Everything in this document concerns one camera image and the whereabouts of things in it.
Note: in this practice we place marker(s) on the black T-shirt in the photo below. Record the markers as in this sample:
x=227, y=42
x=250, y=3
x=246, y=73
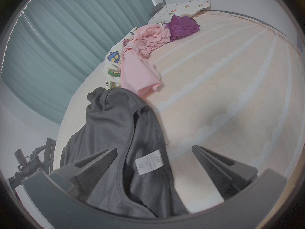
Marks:
x=133, y=132

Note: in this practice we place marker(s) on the bed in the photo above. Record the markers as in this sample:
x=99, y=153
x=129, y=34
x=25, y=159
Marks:
x=226, y=80

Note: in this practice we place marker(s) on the blue-green curtain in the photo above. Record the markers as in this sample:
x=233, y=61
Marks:
x=83, y=15
x=35, y=80

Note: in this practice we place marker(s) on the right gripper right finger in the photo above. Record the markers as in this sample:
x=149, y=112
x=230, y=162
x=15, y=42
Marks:
x=224, y=173

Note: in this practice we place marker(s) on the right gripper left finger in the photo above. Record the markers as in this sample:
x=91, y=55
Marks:
x=85, y=170

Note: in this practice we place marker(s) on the white printed pillow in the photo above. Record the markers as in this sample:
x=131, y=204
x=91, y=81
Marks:
x=181, y=8

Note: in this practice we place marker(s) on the grey bedside table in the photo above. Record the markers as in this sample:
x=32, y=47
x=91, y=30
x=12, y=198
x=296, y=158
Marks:
x=158, y=7

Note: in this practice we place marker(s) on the pink garment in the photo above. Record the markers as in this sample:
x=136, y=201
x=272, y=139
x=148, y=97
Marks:
x=138, y=65

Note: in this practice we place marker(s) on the white printed garment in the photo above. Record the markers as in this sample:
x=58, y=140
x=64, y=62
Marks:
x=113, y=63

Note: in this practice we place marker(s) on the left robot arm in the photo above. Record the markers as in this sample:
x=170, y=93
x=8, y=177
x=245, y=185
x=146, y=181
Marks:
x=29, y=166

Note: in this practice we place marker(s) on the purple garment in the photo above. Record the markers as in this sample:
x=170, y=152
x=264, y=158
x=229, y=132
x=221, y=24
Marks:
x=183, y=27

